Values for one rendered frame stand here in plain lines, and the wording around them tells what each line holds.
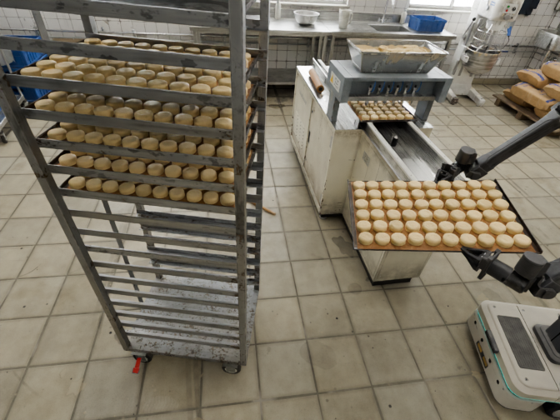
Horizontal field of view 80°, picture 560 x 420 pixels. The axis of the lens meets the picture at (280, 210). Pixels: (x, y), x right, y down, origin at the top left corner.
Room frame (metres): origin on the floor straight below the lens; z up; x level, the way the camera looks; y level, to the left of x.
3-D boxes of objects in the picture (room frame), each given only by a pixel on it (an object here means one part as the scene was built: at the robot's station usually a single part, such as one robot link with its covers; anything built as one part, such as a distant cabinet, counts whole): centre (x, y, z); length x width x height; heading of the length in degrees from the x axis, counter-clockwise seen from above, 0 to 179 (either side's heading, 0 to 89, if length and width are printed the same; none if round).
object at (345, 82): (2.26, -0.63, 1.01); 0.72 x 0.33 x 0.34; 103
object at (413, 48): (2.26, -0.64, 1.28); 0.54 x 0.27 x 0.06; 103
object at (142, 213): (1.21, 0.41, 0.69); 0.64 x 0.03 x 0.03; 88
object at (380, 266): (1.77, -0.74, 0.45); 0.70 x 0.34 x 0.90; 13
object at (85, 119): (0.82, 0.43, 1.41); 0.64 x 0.03 x 0.03; 88
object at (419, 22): (5.17, -1.77, 0.95); 0.40 x 0.30 x 0.14; 104
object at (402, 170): (2.34, -0.47, 0.87); 2.01 x 0.03 x 0.07; 13
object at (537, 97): (4.56, -3.36, 0.32); 0.72 x 0.42 x 0.17; 15
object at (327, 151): (2.73, -0.53, 0.42); 1.28 x 0.72 x 0.84; 13
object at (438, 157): (2.40, -0.75, 0.87); 2.01 x 0.03 x 0.07; 13
